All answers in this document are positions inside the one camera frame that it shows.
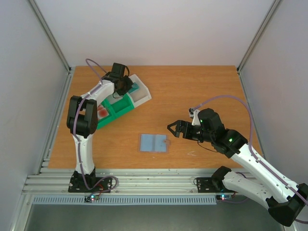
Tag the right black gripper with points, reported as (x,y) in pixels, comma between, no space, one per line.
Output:
(181,128)

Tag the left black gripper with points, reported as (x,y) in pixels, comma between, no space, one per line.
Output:
(130,83)

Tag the pink card holder wallet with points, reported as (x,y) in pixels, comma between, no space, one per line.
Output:
(154,143)

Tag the teal striped card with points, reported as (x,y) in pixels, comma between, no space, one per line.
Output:
(134,87)

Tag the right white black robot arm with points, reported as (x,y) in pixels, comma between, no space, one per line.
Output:
(283,198)

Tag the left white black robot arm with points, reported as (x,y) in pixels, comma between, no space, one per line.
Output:
(82,121)

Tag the white translucent plastic bin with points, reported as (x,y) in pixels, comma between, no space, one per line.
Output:
(140,96)

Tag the green plastic bin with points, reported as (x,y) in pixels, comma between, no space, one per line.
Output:
(116,107)

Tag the right small circuit board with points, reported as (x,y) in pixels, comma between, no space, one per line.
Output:
(225,197)

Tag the small circuit board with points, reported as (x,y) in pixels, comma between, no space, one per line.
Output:
(91,198)
(225,197)

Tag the left small circuit board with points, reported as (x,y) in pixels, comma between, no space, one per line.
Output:
(91,198)

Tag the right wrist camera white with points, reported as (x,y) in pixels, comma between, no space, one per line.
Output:
(193,114)

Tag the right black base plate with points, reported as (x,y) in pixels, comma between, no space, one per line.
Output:
(208,184)

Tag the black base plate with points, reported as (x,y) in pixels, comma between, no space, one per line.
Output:
(91,183)
(208,184)

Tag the left aluminium corner post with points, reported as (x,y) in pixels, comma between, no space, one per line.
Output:
(41,19)

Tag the aluminium corner post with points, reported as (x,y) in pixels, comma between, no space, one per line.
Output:
(41,19)
(259,33)

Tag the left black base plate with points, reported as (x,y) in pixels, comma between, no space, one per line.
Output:
(91,183)

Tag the aluminium rail frame front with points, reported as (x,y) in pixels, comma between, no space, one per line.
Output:
(166,181)

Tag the grey slotted cable duct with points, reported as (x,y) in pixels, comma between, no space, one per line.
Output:
(126,200)

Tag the right aluminium corner post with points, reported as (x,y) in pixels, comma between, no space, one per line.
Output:
(259,33)

